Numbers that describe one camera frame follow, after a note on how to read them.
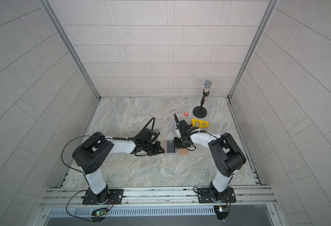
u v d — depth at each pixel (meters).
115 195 0.71
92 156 0.47
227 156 0.46
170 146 0.88
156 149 0.79
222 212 0.68
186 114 1.05
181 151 0.86
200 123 0.99
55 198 0.71
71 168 0.48
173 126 0.96
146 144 0.77
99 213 0.64
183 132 0.72
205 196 0.71
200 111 1.06
